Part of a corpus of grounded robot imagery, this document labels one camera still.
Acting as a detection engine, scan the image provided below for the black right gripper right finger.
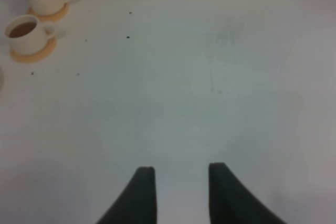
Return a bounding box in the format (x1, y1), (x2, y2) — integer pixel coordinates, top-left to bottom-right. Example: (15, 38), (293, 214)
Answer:
(208, 163), (284, 224)

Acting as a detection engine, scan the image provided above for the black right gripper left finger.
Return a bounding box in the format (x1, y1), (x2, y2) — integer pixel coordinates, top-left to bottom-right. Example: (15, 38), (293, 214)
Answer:
(98, 167), (158, 224)

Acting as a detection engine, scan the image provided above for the near orange coaster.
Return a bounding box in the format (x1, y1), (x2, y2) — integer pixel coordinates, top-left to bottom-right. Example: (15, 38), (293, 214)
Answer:
(9, 38), (57, 63)

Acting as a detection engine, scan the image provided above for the orange coaster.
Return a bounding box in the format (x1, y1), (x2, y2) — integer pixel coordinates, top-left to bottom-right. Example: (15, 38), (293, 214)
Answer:
(9, 38), (57, 63)
(26, 4), (69, 22)

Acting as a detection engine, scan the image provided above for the near white teacup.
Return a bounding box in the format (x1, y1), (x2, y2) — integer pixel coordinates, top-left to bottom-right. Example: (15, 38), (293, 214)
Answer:
(4, 14), (57, 56)

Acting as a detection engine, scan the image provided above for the far orange coaster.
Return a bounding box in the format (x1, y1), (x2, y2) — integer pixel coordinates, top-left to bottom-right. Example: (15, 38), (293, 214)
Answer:
(26, 4), (69, 22)

